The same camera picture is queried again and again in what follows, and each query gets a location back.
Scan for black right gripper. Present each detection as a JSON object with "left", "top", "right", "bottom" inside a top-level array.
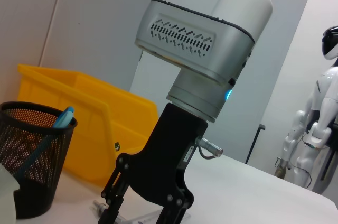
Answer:
[{"left": 98, "top": 103, "right": 209, "bottom": 224}]

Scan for transparent plastic ruler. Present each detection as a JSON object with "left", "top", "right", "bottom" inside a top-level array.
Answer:
[{"left": 116, "top": 209, "right": 191, "bottom": 224}]

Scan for blue scissors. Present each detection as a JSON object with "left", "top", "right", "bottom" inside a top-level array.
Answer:
[{"left": 14, "top": 106, "right": 76, "bottom": 181}]

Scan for silver ballpoint pen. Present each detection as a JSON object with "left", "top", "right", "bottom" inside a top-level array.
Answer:
[{"left": 92, "top": 199, "right": 133, "bottom": 224}]

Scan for black mesh pen holder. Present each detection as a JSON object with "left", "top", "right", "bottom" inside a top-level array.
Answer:
[{"left": 0, "top": 101, "right": 79, "bottom": 219}]

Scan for pale green glass fruit plate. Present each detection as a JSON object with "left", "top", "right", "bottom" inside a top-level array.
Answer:
[{"left": 0, "top": 162, "right": 22, "bottom": 224}]

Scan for yellow plastic storage bin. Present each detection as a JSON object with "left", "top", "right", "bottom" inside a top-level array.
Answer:
[{"left": 17, "top": 64, "right": 159, "bottom": 182}]

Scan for black metal stand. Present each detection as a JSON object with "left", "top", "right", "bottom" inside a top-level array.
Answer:
[{"left": 245, "top": 123, "right": 267, "bottom": 165}]

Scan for white humanoid robot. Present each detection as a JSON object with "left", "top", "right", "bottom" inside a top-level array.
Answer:
[{"left": 274, "top": 60, "right": 338, "bottom": 190}]

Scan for white black robot head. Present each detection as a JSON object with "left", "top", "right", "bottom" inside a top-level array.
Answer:
[{"left": 322, "top": 25, "right": 338, "bottom": 61}]

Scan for grey right gripper cable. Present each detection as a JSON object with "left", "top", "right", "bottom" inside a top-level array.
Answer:
[{"left": 196, "top": 136, "right": 224, "bottom": 160}]

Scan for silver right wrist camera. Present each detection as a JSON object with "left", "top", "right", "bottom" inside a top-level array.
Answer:
[{"left": 134, "top": 0, "right": 256, "bottom": 87}]

